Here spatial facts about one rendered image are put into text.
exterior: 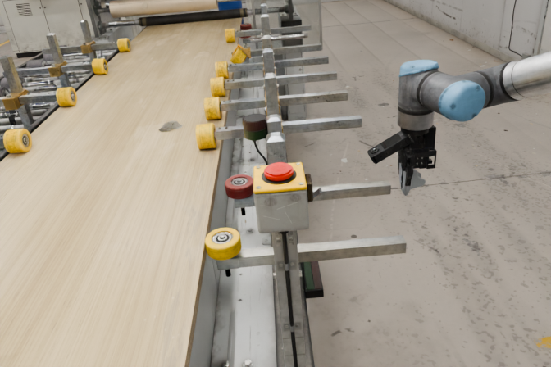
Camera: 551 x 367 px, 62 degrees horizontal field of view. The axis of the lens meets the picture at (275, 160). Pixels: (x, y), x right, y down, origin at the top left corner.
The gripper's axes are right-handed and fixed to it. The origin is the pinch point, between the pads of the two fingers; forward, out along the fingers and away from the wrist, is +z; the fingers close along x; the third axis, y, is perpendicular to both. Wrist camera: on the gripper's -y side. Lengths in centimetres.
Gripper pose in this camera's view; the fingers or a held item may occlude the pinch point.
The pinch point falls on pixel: (403, 191)
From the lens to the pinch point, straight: 134.3
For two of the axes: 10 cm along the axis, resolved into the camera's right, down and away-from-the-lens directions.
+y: 10.0, -0.9, 0.0
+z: 0.8, 8.8, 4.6
